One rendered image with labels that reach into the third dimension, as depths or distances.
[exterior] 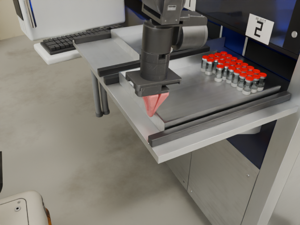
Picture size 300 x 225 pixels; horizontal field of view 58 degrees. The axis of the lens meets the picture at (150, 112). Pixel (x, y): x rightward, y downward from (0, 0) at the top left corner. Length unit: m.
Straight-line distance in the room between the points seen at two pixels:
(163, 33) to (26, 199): 1.02
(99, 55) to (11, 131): 1.37
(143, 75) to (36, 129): 1.68
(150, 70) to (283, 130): 0.45
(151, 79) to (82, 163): 1.32
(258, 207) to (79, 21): 1.11
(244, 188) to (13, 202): 0.94
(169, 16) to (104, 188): 1.29
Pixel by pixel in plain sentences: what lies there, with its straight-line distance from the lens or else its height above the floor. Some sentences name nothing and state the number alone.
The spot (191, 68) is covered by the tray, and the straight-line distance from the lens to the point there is 0.87.
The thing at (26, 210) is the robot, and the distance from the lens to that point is 1.30.
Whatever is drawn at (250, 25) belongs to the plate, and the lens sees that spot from 0.84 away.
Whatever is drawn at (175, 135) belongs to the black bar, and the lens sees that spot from 0.58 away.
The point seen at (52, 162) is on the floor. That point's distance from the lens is 1.86.
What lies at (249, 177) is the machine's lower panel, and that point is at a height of 0.54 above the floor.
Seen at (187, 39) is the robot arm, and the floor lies 1.08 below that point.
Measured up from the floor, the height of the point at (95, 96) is 0.35.
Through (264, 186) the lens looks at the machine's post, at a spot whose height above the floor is 0.56.
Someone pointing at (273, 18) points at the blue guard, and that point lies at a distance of 0.79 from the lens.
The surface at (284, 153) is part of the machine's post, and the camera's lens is 0.86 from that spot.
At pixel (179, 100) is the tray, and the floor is 0.88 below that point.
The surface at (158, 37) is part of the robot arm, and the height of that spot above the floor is 1.09.
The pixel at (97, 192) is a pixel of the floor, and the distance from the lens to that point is 1.63.
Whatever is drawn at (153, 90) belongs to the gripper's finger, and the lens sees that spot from 0.54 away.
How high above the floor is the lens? 1.27
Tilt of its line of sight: 36 degrees down
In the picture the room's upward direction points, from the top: straight up
